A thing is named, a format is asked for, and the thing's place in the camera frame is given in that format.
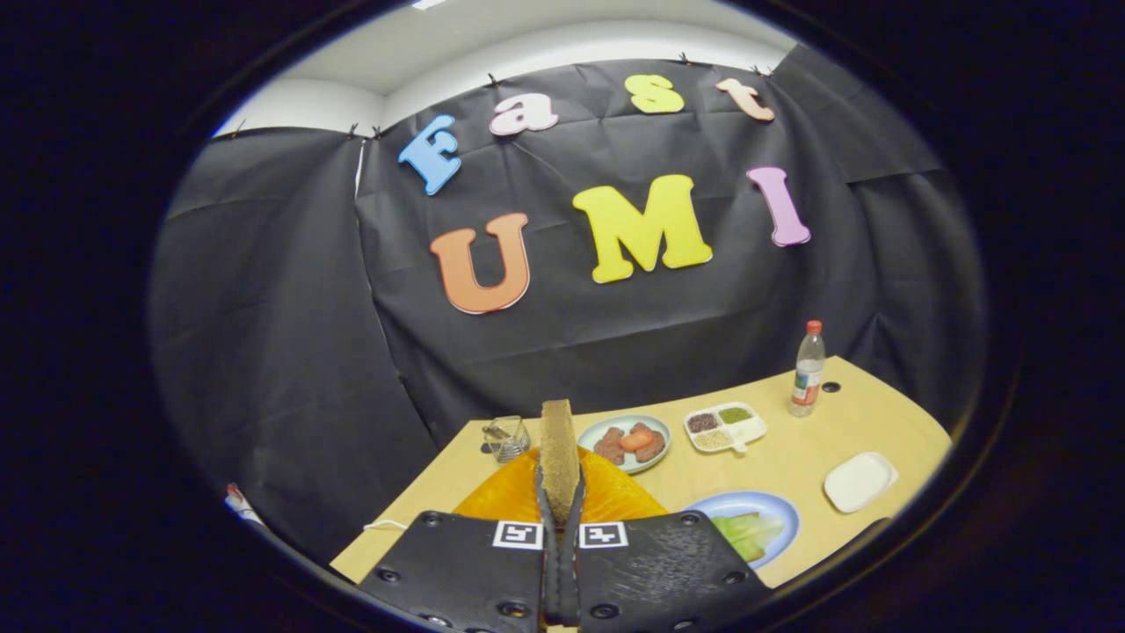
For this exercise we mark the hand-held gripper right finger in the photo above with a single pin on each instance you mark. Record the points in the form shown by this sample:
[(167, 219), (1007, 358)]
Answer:
[(659, 571)]

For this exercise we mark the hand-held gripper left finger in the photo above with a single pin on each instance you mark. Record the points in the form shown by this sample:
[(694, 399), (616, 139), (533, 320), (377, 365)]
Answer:
[(466, 571)]

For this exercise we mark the green lettuce leaf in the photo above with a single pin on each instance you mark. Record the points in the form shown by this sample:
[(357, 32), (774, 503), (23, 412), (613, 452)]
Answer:
[(747, 532)]

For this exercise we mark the toasted brown bread slice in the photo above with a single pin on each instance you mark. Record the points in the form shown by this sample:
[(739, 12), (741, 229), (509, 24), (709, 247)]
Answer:
[(559, 457)]

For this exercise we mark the blue plate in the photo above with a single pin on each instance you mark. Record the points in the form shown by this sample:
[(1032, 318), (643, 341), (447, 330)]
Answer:
[(747, 501)]

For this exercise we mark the brown meat slice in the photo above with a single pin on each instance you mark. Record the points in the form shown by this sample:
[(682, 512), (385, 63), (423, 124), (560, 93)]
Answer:
[(652, 448), (609, 446)]

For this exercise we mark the red tomato slice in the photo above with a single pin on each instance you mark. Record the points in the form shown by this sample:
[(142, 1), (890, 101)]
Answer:
[(635, 438)]

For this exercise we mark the clear glass cup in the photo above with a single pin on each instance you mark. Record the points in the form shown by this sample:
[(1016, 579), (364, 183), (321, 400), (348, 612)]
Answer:
[(507, 437)]

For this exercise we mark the grey-green plate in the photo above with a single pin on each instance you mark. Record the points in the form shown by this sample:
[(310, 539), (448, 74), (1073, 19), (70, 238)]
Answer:
[(655, 426)]

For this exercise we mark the white divided condiment dish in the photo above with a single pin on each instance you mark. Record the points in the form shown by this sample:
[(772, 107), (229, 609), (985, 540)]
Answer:
[(725, 427)]

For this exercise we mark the small white plate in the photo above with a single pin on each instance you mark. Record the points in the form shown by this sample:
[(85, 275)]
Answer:
[(860, 481)]

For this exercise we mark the red and white object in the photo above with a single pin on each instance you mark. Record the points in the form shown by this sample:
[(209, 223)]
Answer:
[(237, 503)]

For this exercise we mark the clear bottle with red cap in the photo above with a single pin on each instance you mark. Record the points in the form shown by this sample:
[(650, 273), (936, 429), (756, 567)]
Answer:
[(807, 374)]

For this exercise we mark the black backdrop cloth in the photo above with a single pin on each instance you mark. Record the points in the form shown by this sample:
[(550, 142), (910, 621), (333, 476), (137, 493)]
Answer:
[(290, 352)]

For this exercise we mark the ceiling light panel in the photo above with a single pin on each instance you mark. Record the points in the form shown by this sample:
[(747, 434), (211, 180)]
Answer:
[(428, 3)]

